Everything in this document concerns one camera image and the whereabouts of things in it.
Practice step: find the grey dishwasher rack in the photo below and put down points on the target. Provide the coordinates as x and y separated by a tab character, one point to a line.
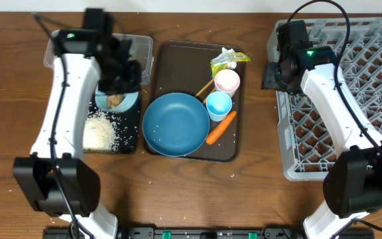
307	152

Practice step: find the brown serving tray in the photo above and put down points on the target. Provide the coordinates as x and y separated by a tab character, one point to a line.
184	67

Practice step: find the black waste tray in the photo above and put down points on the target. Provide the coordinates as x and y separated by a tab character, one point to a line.
127	128

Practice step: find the pile of white rice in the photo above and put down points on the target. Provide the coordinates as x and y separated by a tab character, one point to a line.
100	132

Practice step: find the pink plastic cup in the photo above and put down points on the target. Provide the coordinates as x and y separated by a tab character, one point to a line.
227	81

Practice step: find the small light blue bowl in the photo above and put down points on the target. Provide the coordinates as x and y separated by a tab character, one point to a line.
126	104

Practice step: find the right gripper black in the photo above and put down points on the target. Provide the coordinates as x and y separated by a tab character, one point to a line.
268	78

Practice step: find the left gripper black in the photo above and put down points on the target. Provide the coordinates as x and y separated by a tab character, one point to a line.
119	85

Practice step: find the brown food scrap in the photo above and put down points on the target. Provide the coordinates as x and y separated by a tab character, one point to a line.
114	100

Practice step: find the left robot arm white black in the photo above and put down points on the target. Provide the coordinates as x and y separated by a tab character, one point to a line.
54	177

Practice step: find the light blue plastic cup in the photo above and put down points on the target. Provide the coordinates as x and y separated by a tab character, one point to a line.
218	105

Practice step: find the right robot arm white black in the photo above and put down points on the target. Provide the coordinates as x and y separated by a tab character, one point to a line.
352	188

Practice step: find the yellow green snack wrapper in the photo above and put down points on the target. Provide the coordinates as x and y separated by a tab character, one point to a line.
228	59

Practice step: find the large dark blue plate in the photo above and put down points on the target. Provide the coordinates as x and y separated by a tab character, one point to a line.
175	124

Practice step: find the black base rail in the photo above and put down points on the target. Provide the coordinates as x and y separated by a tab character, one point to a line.
265	233

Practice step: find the clear plastic container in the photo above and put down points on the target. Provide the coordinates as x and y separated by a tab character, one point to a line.
141	50

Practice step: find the orange carrot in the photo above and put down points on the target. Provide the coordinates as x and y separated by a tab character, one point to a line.
215	134

